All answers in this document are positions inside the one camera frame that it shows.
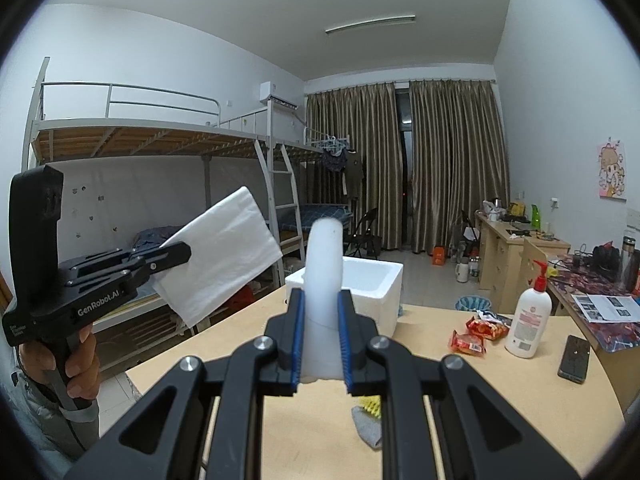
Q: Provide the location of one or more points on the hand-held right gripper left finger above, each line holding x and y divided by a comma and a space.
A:
297, 340

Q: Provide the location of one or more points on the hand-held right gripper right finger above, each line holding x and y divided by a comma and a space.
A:
345, 340

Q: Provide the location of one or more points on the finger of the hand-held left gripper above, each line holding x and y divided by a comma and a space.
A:
170, 255

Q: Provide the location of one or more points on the white foam box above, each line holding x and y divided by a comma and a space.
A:
372, 305

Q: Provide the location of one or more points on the yellow foam fruit net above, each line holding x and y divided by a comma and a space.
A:
371, 404

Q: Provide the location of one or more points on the grey sock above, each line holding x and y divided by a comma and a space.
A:
367, 430

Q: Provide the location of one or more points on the person's left hand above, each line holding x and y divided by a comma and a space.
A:
82, 365

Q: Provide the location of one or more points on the blue patterned quilt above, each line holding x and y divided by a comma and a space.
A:
150, 237

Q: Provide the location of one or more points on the flat red snack packet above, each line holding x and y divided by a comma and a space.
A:
467, 342

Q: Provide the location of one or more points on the orange box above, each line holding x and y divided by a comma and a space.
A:
439, 256

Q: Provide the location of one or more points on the white metal bunk bed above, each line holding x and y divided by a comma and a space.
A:
310, 147
125, 135

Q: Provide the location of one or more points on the blue plaid blanket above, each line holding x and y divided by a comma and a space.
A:
320, 211

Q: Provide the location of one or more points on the grey bin with blue liner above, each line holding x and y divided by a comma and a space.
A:
472, 305

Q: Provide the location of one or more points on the white jug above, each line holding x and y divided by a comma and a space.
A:
462, 271

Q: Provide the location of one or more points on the hanging olive shirt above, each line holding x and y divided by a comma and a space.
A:
353, 175

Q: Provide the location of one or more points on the light wooden drawer desk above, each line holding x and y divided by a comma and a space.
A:
500, 255

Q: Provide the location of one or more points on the hanging dark blue garment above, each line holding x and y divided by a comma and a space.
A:
333, 160

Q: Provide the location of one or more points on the brown curtain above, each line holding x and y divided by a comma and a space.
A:
380, 160
455, 160

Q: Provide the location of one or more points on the white pump lotion bottle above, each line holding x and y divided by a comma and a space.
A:
531, 320

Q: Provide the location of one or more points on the white air conditioner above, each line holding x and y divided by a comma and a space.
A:
277, 96

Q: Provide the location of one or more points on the wooden smiley chair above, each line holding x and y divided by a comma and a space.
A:
531, 252

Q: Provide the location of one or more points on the yellow box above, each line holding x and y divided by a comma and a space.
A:
517, 208

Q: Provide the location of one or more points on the black smartphone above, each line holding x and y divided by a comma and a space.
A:
574, 360

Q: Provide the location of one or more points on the printed paper sheet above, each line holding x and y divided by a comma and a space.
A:
605, 307

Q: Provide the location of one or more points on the wooden desk with mat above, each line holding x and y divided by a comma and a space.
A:
607, 375

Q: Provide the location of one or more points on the purple patterned desk mat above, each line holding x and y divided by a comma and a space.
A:
615, 332

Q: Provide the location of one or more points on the black bag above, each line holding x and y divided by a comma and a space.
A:
607, 260

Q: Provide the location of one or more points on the silver thermos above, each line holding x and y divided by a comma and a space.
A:
629, 257

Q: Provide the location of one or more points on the ceiling tube light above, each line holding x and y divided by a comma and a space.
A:
370, 24

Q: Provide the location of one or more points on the pink wall poster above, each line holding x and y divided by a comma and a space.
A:
612, 170

